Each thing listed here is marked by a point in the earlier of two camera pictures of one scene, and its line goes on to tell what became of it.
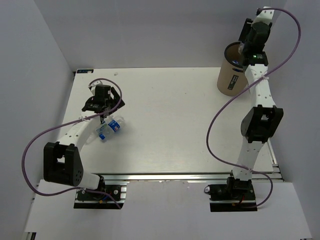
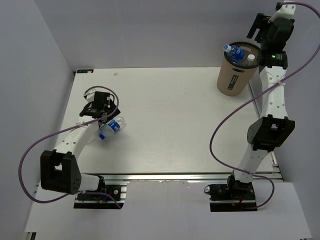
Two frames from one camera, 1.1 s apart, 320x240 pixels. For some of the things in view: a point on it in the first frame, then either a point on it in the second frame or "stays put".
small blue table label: [84, 71] stays put
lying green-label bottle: [102, 130] stays put
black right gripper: [246, 29] -> [256, 25]
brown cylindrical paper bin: [232, 79] stays put
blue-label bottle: [241, 48] -> [235, 53]
